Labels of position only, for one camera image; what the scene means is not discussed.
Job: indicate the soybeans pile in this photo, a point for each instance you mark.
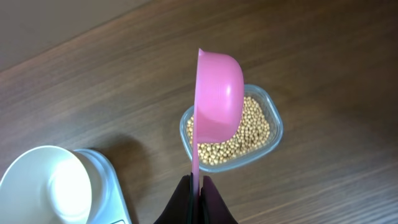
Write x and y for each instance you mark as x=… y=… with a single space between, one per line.
x=253 y=132

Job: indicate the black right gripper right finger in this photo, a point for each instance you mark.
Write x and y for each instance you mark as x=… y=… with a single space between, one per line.
x=213 y=209

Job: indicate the clear plastic container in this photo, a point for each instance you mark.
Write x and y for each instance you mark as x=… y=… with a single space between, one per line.
x=276 y=127

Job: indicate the white digital kitchen scale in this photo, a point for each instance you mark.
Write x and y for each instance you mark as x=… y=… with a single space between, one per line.
x=108 y=204

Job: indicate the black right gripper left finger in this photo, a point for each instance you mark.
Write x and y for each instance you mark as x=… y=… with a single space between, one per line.
x=179 y=209

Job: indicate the white bowl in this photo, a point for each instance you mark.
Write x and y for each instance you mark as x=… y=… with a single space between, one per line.
x=49 y=184

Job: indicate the pink plastic measuring scoop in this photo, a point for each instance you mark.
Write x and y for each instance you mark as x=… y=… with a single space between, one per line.
x=218 y=103

